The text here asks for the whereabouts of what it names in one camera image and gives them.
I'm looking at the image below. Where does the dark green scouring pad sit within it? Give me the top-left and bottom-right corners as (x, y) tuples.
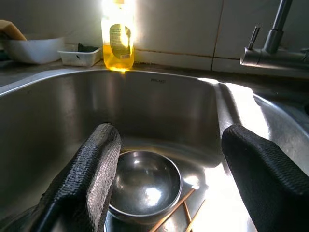
(77, 43), (98, 53)

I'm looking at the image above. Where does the deep stainless steel bowl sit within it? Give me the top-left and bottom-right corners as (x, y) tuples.
(108, 150), (182, 224)

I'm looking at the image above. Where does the small white plastic tray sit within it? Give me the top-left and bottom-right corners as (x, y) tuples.
(57, 45), (102, 68)

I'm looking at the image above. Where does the wooden chopstick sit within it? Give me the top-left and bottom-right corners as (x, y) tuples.
(185, 199), (206, 232)
(183, 201), (193, 223)
(149, 188), (196, 232)

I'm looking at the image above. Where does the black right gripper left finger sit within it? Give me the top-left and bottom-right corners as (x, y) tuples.
(0, 122), (122, 232)

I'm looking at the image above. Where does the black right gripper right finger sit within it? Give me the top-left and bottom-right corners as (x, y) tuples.
(221, 124), (309, 232)

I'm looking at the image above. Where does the yellow dish soap bottle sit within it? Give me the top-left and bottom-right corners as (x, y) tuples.
(100, 0), (135, 72)

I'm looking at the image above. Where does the silver metal faucet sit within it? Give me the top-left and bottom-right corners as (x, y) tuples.
(239, 0), (309, 73)

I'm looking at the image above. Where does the stainless steel kitchen sink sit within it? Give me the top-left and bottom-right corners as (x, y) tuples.
(0, 66), (309, 232)

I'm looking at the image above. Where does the white plastic bowl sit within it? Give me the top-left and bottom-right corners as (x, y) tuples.
(3, 36), (65, 65)

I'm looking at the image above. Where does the yellow sponge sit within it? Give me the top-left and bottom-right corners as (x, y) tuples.
(0, 19), (27, 41)

